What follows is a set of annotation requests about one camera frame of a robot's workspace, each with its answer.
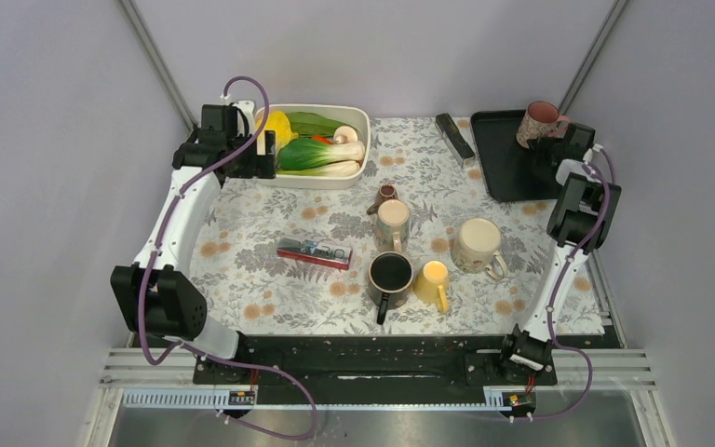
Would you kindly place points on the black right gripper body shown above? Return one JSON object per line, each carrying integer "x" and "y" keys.
{"x": 546, "y": 148}

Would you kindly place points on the pink ghost pattern mug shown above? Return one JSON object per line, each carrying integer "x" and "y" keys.
{"x": 541, "y": 119}

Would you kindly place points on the cream christmas mug green inside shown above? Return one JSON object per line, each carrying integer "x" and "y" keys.
{"x": 477, "y": 248}

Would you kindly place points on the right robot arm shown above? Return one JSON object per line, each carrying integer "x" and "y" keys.
{"x": 578, "y": 225}

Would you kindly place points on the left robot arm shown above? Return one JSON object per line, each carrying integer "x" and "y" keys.
{"x": 154, "y": 293}

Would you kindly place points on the small brown mug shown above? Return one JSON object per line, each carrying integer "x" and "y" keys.
{"x": 384, "y": 193}

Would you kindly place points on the tall floral beige mug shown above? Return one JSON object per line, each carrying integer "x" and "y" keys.
{"x": 392, "y": 226}

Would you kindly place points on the yellow mug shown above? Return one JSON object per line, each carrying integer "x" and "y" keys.
{"x": 431, "y": 285}

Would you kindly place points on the black interior mug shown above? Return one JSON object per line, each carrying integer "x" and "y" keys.
{"x": 390, "y": 277}

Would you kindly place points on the white napa cabbage toy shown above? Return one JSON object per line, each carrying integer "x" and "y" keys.
{"x": 279, "y": 123}

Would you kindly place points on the black tray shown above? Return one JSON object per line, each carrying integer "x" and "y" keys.
{"x": 510, "y": 171}

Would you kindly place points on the green bok choy toy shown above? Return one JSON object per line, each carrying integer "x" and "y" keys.
{"x": 301, "y": 153}

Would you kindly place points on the green leaf vegetable toy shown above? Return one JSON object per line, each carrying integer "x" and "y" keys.
{"x": 306, "y": 124}

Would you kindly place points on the white vegetable tray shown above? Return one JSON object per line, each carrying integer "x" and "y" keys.
{"x": 352, "y": 117}

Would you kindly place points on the black rectangular box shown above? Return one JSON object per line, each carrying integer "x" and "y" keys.
{"x": 456, "y": 142}

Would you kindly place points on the mushroom toy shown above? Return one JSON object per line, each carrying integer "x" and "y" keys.
{"x": 345, "y": 134}

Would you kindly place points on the green leek stalk toy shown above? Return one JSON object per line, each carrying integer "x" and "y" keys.
{"x": 333, "y": 170}

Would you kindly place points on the red silver gum box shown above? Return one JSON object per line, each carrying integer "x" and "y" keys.
{"x": 315, "y": 252}

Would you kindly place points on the floral tablecloth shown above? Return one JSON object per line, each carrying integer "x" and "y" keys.
{"x": 250, "y": 288}

